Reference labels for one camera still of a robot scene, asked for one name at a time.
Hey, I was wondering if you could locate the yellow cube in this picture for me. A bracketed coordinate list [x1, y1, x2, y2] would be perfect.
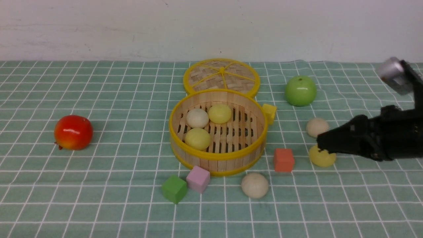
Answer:
[262, 103, 277, 125]

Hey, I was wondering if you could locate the beige bun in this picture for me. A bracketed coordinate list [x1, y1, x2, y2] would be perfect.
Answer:
[241, 172, 269, 199]
[306, 117, 329, 138]
[186, 108, 210, 128]

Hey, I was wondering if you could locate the beige bun front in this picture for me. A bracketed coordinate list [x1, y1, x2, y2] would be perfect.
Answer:
[241, 172, 269, 199]

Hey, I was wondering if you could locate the orange cube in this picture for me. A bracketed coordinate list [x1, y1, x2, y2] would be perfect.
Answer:
[273, 148, 295, 172]

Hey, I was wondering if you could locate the green apple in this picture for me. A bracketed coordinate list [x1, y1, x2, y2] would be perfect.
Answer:
[285, 75, 317, 107]

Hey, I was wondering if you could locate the green checkered tablecloth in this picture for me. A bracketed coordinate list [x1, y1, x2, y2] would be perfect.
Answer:
[0, 60, 423, 238]

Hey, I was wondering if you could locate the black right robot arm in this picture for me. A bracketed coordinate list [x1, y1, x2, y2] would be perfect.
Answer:
[316, 57, 423, 161]

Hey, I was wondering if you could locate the woven bamboo steamer lid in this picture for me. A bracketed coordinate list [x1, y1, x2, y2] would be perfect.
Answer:
[183, 58, 260, 98]

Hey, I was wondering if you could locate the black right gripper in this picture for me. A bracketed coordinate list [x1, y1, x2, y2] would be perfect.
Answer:
[316, 105, 423, 161]

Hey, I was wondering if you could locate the green cube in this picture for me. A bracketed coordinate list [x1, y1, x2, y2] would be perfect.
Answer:
[161, 175, 188, 204]

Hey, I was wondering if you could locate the bamboo steamer tray yellow rim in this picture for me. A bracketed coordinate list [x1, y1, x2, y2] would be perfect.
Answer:
[168, 89, 272, 177]

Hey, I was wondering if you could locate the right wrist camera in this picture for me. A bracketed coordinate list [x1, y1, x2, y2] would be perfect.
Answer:
[376, 57, 413, 95]

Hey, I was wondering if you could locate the pink cube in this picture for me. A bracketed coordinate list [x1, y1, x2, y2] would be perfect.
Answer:
[186, 166, 211, 193]

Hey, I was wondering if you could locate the yellow bun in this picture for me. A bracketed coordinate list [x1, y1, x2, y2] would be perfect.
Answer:
[309, 145, 337, 168]
[208, 104, 232, 124]
[185, 128, 211, 151]

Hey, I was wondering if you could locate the red apple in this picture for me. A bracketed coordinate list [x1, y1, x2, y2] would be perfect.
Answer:
[54, 115, 94, 150]

